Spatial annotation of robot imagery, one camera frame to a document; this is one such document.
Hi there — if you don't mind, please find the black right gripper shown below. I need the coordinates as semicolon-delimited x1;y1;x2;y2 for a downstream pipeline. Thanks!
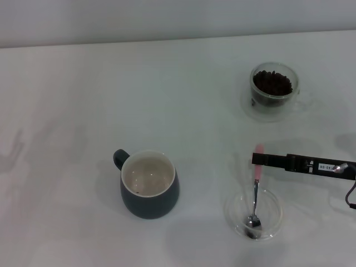
251;152;356;181

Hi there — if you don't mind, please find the pink handled metal spoon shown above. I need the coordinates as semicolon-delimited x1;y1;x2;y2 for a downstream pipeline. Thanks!
244;144;264;229

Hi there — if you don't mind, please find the dark mug with white interior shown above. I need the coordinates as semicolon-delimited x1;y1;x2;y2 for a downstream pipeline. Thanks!
112;149;181;220

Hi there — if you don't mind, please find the pile of coffee beans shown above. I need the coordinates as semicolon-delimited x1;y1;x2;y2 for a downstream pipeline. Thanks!
252;70;293;106

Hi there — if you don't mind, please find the clear glass bowl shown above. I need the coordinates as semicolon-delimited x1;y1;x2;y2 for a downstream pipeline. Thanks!
224;189;283;241

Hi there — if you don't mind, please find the clear glass cup with handle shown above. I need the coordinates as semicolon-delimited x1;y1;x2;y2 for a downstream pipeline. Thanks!
249;62;314;113

